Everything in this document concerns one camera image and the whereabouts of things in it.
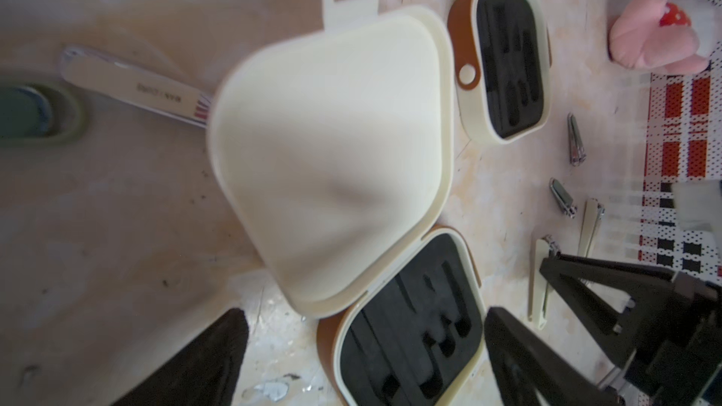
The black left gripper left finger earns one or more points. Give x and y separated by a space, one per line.
205 372

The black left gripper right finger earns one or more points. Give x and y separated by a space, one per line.
528 371

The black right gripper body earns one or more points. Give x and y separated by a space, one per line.
687 366

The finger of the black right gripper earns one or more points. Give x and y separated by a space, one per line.
592 293

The cream nail kit case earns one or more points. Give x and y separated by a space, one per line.
335 151
502 68

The cream nail file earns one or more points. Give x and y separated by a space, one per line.
121 80

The small silver clipper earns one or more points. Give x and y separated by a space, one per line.
563 199

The metal nail tool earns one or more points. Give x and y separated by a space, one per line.
576 146

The pink strawberry plush toy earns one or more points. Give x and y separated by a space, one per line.
666 37

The green oval tray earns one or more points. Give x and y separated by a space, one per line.
40 113

